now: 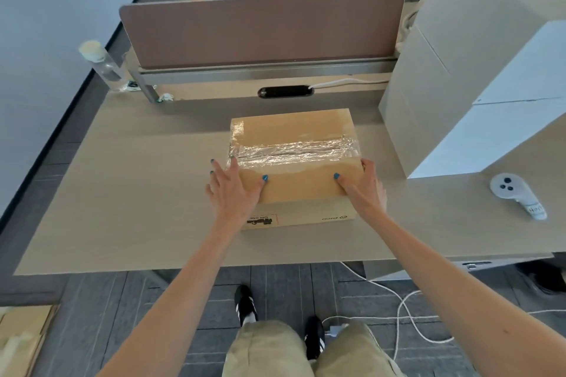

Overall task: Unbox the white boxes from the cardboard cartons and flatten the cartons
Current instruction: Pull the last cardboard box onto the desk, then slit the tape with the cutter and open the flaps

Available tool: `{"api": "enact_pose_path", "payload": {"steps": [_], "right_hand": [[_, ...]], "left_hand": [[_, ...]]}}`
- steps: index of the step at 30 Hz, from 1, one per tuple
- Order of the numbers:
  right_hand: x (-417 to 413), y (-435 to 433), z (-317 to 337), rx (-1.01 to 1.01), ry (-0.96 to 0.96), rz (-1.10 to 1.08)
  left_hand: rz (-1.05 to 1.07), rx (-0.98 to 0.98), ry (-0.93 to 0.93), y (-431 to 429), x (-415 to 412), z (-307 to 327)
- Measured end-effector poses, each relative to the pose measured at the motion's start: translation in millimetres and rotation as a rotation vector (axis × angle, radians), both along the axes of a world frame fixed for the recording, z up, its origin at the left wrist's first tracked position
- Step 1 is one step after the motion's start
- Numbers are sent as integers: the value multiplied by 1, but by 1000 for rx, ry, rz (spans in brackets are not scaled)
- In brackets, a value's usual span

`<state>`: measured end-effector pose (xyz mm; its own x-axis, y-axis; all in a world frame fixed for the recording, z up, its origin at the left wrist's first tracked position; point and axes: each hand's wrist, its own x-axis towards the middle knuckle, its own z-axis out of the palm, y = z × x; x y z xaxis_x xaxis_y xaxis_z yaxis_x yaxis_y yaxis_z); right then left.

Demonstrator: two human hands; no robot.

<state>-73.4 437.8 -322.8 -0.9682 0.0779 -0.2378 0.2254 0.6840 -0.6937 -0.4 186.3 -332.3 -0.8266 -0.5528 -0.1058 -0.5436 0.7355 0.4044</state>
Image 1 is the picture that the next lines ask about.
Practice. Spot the white handheld controller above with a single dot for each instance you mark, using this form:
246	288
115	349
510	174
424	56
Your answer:
508	186

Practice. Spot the grey metal bar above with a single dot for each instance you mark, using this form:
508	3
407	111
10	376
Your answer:
146	87

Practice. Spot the mauve desk divider panel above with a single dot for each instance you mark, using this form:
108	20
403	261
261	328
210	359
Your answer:
265	27

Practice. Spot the small clear plastic bag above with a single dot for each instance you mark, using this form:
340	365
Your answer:
133	85

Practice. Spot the person's right forearm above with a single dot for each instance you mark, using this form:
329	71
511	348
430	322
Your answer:
464	292

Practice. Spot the person's left forearm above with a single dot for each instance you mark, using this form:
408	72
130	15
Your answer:
177	301

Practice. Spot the clear bottle white cap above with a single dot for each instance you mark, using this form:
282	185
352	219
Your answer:
104	65

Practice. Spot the small white crumpled wrapper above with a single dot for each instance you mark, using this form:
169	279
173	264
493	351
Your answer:
166	98

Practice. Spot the brown cardboard box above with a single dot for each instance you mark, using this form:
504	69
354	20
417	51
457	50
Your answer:
22	337
292	125

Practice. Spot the black striped shoe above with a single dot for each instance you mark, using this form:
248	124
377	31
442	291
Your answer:
244	304
314	337

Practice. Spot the person's right hand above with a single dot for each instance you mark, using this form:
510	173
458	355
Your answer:
369	195

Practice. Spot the white round floor object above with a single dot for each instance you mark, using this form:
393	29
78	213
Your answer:
338	330

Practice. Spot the person's left hand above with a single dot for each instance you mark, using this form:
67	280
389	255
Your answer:
230	195

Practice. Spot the black desk power socket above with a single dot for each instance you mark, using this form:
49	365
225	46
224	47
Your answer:
285	91

